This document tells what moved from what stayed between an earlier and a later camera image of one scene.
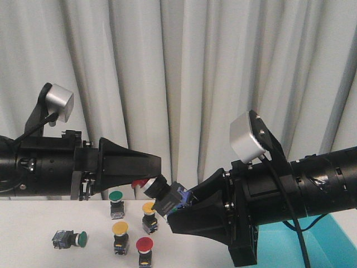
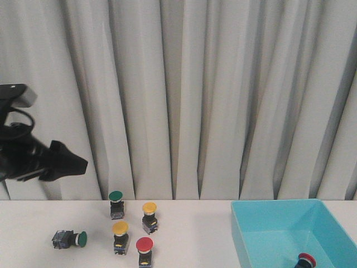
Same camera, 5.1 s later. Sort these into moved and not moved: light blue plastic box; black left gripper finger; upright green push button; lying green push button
Moved: black left gripper finger
Not moved: lying green push button; light blue plastic box; upright green push button
